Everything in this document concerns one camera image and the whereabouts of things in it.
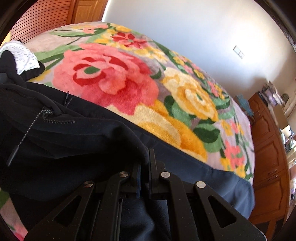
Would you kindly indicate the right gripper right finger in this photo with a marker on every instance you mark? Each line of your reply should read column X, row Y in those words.
column 196, row 211

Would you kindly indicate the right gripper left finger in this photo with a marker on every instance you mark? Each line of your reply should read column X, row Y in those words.
column 93, row 213

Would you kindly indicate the black pants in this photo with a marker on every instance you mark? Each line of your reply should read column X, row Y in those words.
column 52, row 143

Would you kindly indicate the wooden cabinet row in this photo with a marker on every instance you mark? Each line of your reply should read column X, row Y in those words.
column 271, row 175

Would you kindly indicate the stack of papers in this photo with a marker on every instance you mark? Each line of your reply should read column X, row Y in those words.
column 271, row 94

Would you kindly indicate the floral bed blanket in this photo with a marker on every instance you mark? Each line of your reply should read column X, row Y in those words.
column 145, row 84

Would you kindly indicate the black folded garment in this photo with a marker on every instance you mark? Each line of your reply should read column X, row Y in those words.
column 33, row 73

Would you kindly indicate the white patterned folded garment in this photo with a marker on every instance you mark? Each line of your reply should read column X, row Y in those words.
column 24, row 58

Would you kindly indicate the wooden door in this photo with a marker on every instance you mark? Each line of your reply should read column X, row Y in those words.
column 81, row 11

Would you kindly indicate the wall switch plate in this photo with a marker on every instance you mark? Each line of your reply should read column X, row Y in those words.
column 238, row 50

